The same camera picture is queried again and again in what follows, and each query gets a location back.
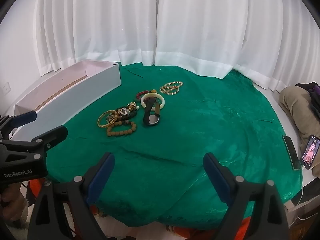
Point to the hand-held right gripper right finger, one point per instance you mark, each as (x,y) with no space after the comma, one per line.
(217,178)

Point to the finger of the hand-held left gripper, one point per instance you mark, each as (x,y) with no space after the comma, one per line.
(56,135)
(23,118)

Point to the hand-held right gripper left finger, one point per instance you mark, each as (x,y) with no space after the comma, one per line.
(100,180)

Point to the long white cardboard box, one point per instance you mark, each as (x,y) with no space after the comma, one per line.
(75,92)

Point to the gold bangles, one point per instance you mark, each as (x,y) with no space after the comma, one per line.
(107,120)

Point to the black wristwatch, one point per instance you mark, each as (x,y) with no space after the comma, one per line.
(151,116)

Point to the person's left hand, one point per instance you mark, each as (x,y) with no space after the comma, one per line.
(11,205)

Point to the green velvet cloth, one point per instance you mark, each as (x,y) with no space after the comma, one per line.
(190,140)

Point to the orange cloth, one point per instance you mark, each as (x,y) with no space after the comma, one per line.
(200,231)

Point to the dark smartphone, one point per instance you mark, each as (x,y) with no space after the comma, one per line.
(292,152)

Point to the white jade bangle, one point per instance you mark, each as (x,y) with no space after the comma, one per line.
(163,102)

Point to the smartphone with lit screen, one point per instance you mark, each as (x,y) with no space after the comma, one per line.
(310,152)

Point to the dark purple cloth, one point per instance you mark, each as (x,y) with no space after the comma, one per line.
(311,93)

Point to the white curtain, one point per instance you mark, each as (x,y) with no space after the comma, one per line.
(160,27)

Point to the white wall socket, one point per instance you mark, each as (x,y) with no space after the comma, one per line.
(5,87)

